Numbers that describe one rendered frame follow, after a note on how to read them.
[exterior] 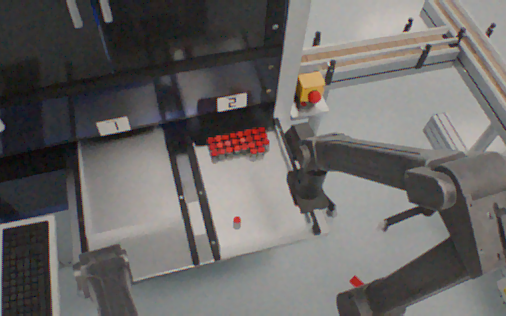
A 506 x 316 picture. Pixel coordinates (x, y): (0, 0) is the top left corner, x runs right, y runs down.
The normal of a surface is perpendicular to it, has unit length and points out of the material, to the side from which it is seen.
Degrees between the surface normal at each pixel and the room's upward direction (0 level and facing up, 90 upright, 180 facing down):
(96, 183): 0
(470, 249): 85
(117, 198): 0
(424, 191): 85
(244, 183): 0
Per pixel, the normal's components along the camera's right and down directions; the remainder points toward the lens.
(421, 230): 0.03, -0.51
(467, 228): -0.94, 0.22
